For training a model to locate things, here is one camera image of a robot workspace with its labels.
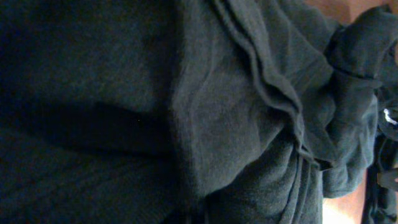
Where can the dark green t-shirt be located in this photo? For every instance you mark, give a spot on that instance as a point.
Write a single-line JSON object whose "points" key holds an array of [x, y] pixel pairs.
{"points": [[186, 111]]}

